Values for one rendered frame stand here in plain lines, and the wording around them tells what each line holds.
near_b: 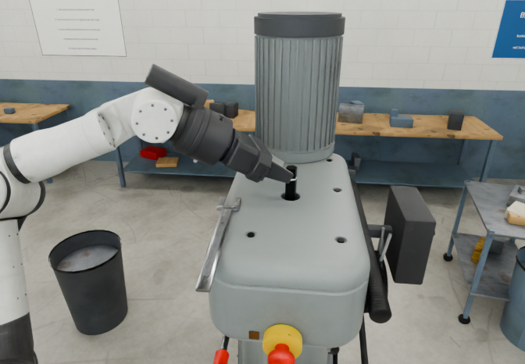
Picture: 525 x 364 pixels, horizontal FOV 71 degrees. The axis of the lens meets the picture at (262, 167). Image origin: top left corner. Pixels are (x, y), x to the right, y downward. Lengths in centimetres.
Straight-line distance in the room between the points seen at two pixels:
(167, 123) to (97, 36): 500
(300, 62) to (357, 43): 412
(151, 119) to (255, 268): 26
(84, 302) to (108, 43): 353
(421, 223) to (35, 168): 85
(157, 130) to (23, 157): 19
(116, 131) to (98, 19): 487
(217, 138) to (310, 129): 30
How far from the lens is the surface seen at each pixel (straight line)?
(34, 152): 62
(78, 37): 568
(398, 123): 454
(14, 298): 67
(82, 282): 283
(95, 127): 60
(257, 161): 61
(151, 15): 520
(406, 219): 102
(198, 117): 59
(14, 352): 68
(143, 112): 56
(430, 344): 315
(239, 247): 59
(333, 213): 68
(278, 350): 59
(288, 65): 79
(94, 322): 311
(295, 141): 84
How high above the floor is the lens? 224
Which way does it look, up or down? 25 degrees down
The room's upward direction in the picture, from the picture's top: straight up
